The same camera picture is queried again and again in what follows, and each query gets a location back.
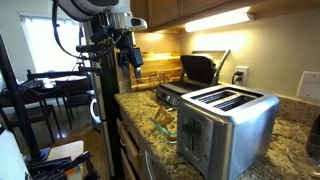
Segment stainless steel two-slot toaster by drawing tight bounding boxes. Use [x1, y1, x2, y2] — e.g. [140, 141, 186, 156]
[176, 84, 280, 180]

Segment brown bread slice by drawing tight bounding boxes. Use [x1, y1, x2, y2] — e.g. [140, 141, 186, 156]
[166, 123, 178, 133]
[153, 106, 176, 128]

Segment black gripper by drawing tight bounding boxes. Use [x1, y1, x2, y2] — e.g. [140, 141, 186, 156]
[115, 30, 145, 80]

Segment dark wooden dining table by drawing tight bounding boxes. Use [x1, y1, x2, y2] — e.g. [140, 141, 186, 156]
[0, 74, 94, 108]

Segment black camera stand pole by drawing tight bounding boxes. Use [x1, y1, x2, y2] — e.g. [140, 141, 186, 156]
[0, 33, 51, 164]

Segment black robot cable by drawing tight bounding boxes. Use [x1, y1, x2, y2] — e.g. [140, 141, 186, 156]
[51, 0, 123, 62]

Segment white wall switch plate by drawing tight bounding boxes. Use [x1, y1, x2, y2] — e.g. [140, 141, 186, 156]
[296, 70, 320, 102]

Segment light wooden stool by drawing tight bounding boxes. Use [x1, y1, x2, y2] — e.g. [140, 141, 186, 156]
[43, 139, 86, 180]

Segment under-cabinet strip light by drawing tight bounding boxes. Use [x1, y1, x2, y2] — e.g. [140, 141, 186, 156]
[184, 6, 255, 33]

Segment dining room window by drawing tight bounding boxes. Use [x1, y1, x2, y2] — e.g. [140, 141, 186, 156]
[19, 12, 91, 74]

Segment dark wooden chair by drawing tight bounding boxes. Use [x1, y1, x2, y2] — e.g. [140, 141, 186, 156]
[0, 99, 63, 144]
[61, 78, 96, 131]

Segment black panini press grill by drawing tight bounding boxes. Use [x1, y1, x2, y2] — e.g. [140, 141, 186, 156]
[155, 49, 232, 107]

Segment white wall power outlet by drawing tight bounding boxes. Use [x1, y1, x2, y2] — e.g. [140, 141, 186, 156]
[234, 65, 250, 87]

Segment wooden drawer fronts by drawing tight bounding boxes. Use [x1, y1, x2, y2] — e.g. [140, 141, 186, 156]
[115, 116, 148, 180]

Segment clear glass food container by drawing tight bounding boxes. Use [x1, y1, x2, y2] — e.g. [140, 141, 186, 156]
[148, 114, 178, 144]

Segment black tall support column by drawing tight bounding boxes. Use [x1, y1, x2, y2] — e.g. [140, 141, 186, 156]
[84, 14, 125, 178]

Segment black clamp hardware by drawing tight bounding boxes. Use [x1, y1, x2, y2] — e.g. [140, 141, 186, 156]
[26, 149, 101, 180]

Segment black power plug cord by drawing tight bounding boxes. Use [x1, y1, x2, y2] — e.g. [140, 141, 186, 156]
[231, 70, 244, 85]

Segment curved metal appliance handle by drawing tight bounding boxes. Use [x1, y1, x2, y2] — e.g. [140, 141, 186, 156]
[142, 149, 161, 180]

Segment white rounded object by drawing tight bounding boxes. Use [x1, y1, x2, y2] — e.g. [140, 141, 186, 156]
[0, 128, 33, 180]

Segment wooden upper cabinet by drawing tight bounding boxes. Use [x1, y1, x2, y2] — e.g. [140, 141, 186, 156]
[129, 0, 320, 33]

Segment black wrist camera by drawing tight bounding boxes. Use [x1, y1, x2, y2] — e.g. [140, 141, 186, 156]
[75, 25, 118, 54]

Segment wooden cutting board stack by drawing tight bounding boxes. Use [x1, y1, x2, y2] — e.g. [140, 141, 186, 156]
[129, 51, 184, 92]

